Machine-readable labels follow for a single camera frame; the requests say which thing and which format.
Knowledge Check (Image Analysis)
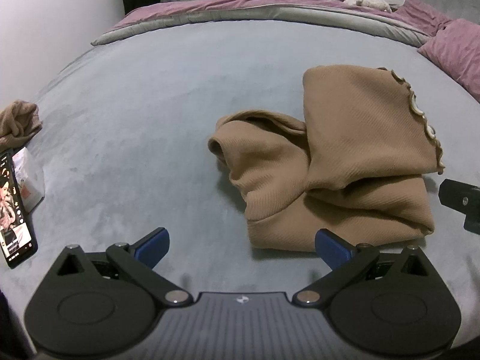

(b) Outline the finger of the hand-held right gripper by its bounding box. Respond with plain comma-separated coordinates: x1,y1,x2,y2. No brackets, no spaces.
438,179,480,211

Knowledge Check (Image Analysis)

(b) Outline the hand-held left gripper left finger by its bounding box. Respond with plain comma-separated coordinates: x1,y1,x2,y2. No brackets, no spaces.
50,227,194,307

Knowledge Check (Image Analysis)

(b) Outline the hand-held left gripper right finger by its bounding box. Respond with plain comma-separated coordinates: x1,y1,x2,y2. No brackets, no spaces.
292,228,436,307

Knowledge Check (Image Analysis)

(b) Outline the tan knit sweater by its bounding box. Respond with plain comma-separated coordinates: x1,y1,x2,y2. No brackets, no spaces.
207,65,446,253

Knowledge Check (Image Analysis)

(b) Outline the grey-blue bed sheet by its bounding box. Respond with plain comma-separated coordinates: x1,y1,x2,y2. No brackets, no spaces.
0,18,480,346

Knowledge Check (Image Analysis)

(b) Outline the white packet orange print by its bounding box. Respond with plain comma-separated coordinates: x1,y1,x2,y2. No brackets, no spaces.
13,147,46,212

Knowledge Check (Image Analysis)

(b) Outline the black smartphone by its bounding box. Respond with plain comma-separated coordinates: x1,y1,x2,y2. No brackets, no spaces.
0,148,38,269

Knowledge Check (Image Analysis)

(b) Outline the pink velvet pillow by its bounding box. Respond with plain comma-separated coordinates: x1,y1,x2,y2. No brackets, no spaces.
417,18,480,104

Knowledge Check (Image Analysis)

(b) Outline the beige knit garment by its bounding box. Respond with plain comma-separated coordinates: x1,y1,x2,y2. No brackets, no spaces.
0,99,43,147

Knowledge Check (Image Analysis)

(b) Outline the cream plush toy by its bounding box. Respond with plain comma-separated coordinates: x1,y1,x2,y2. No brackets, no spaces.
343,0,392,12

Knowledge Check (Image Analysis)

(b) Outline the pink and grey quilt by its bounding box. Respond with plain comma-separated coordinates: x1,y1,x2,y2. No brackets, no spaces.
91,0,432,47

